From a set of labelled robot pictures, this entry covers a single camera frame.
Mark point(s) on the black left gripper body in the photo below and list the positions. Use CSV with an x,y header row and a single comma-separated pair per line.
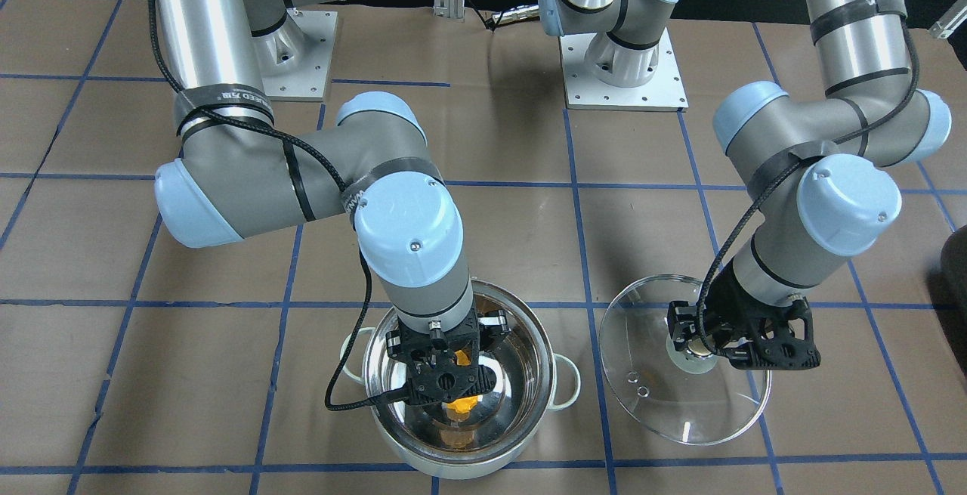
x,y
730,300

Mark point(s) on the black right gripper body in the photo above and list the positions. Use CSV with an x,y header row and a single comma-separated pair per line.
x,y
395,343

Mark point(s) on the yellow plastic corn cob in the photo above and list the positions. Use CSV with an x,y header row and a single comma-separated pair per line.
x,y
459,410

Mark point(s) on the clear glass pot lid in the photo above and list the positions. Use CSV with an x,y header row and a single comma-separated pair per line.
x,y
688,397

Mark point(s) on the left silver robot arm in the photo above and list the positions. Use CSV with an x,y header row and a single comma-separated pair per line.
x,y
817,176

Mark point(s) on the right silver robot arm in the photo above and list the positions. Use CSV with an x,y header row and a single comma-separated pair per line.
x,y
239,176

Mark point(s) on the white steel cooking pot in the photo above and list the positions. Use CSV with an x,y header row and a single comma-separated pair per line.
x,y
532,380

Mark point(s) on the dark object at edge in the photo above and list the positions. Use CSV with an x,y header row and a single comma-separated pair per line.
x,y
953,267

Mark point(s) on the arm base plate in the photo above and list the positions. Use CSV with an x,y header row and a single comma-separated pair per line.
x,y
294,60
600,75

